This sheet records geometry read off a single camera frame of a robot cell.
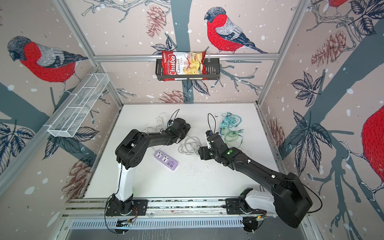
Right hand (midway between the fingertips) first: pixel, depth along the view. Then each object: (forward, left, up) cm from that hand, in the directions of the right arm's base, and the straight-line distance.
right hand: (201, 152), depth 83 cm
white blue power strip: (+8, +6, -7) cm, 13 cm away
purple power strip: (-2, +21, -6) cm, 22 cm away
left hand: (+21, +8, -3) cm, 23 cm away
